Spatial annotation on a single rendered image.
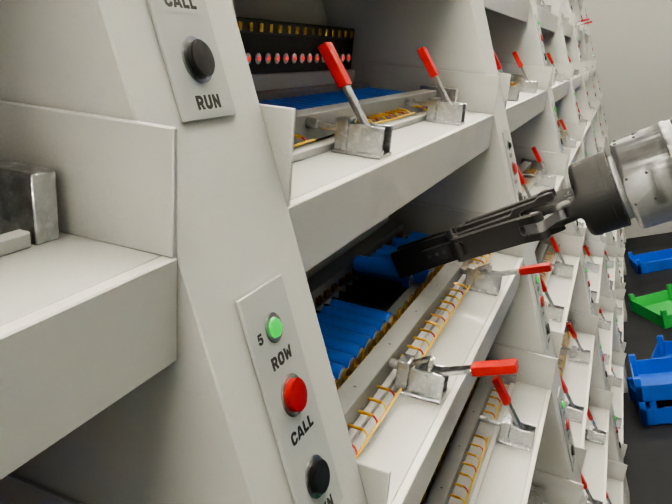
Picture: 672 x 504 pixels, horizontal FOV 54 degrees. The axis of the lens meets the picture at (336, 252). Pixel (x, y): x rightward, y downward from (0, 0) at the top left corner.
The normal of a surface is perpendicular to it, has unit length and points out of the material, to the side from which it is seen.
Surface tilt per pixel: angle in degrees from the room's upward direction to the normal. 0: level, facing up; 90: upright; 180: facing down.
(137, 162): 90
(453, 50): 90
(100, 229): 90
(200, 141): 90
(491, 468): 21
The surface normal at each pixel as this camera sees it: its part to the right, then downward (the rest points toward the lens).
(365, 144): -0.39, 0.26
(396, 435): 0.08, -0.94
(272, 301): 0.89, -0.15
